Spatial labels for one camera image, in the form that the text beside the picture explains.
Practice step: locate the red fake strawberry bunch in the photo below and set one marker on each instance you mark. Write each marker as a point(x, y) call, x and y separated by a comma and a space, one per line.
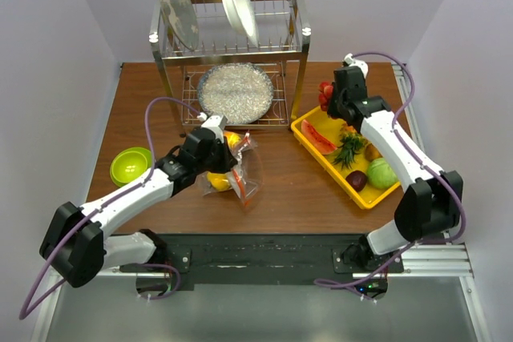
point(325, 95)

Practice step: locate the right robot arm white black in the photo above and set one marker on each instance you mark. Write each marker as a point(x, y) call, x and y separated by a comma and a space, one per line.
point(431, 201)

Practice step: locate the clear zip top bag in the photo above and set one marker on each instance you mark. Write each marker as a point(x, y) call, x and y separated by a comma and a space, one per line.
point(246, 177)

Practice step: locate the dark red fake fruit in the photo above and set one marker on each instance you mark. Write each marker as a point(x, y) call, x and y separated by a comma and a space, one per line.
point(357, 180)

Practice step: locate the metal dish rack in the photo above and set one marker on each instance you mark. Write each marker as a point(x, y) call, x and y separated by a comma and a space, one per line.
point(282, 52)

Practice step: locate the white bowl upright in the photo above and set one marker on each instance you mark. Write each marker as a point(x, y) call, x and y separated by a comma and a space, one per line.
point(241, 17)

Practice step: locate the yellow plastic tray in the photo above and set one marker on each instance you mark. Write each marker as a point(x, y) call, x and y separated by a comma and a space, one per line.
point(333, 130)

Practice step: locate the green fake cabbage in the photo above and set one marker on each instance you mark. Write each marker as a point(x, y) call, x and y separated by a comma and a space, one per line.
point(380, 174)

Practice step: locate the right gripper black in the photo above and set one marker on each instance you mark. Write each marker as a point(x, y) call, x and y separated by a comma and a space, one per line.
point(332, 110)

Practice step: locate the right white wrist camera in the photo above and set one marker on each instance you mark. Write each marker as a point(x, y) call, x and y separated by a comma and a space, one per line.
point(351, 61)

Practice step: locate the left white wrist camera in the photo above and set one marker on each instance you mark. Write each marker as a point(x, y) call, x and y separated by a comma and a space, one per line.
point(212, 122)

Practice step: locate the grey patterned plate upright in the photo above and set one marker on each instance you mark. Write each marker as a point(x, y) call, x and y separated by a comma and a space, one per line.
point(181, 17)

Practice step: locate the yellow fake bell pepper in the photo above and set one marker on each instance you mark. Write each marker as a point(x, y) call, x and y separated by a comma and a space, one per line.
point(218, 182)

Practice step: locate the speckled blue rim plate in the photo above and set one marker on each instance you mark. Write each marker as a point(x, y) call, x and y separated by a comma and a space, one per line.
point(242, 92)

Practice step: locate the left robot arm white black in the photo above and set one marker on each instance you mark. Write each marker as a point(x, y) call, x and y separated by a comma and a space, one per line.
point(77, 244)

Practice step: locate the brown fake kiwi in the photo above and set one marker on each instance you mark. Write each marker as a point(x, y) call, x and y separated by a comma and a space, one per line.
point(371, 153)

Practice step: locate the green plastic bowl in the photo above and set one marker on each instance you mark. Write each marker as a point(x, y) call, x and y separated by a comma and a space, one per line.
point(129, 165)

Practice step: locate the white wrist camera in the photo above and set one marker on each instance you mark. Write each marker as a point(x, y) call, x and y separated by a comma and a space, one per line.
point(212, 122)
point(351, 61)

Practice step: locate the fake watermelon slice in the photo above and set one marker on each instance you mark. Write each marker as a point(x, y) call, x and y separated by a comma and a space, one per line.
point(318, 141)

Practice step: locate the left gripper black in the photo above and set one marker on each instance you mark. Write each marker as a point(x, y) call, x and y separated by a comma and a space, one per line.
point(228, 160)

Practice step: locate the orange fake pineapple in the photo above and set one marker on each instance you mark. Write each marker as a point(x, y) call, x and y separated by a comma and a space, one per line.
point(352, 144)

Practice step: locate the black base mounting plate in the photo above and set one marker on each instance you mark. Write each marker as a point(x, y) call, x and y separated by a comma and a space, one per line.
point(269, 259)

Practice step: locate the yellow orange fake mango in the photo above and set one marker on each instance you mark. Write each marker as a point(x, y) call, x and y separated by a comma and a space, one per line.
point(232, 139)

